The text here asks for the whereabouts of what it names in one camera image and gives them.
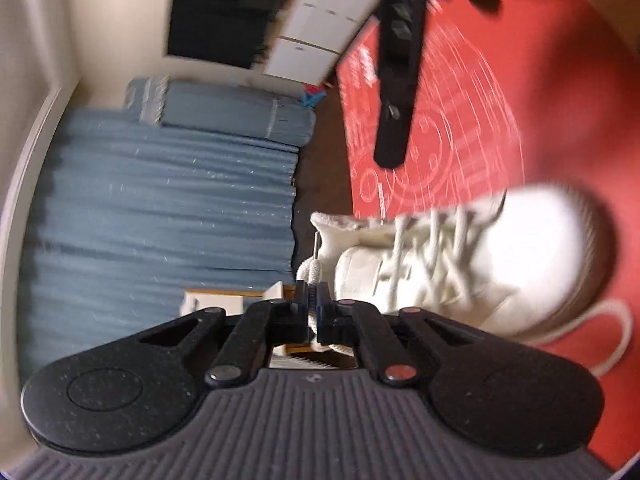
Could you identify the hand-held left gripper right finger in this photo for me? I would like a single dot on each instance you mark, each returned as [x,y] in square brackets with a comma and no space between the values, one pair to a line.
[322,312]

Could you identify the black television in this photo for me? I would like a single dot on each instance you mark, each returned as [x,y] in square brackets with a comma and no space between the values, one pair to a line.
[220,10]

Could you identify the wooden chair with white seat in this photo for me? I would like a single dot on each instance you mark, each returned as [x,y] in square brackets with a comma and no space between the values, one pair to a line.
[220,302]

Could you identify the white shoelace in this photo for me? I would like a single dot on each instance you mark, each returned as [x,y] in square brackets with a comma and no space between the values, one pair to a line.
[311,270]

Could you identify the blue and red toy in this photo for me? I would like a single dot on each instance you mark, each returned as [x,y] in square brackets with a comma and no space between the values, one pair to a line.
[314,96]

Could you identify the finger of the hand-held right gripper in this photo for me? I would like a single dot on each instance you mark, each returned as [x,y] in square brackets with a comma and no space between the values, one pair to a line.
[400,70]

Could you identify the red printed board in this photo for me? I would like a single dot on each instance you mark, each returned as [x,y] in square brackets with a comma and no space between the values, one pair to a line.
[575,110]

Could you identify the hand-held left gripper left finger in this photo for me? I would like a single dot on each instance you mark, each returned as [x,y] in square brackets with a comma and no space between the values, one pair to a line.
[301,307]

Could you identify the covered standing air conditioner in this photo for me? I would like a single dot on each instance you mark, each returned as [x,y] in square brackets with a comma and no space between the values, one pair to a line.
[225,110]

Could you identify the white cabinet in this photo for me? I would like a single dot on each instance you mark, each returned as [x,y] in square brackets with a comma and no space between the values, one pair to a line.
[320,25]

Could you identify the blue curtain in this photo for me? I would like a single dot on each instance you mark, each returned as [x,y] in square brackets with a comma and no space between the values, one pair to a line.
[150,210]

